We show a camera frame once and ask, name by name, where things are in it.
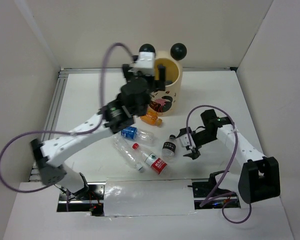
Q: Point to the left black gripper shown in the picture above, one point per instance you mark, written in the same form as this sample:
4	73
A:
154	86

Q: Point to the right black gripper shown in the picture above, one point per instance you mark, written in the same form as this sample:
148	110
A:
194	155

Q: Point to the black-label small bottle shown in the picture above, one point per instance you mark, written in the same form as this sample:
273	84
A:
169	148

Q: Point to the red-label red-cap bottle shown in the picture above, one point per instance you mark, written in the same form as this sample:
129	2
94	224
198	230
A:
152	160

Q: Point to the orange plastic bottle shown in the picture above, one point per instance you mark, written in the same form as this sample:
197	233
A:
152	119

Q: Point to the clear crushed bottle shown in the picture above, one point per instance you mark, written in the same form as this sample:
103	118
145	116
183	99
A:
127	153

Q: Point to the blue-label clear bottle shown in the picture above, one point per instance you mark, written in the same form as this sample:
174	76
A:
138	135

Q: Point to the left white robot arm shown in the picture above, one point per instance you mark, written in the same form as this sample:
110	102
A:
50	155

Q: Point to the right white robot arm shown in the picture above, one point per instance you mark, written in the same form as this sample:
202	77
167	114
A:
251	175

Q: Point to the cream bear-ear bin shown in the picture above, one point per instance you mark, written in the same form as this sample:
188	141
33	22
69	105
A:
163	103

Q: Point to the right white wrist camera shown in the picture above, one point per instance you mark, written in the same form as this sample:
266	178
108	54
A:
187	142

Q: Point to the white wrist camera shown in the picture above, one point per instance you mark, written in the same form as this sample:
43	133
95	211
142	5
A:
187	142
145	63

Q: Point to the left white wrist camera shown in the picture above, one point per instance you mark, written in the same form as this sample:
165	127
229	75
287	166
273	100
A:
145	63

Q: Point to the aluminium frame rail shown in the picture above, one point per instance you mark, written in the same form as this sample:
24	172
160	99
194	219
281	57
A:
75	100

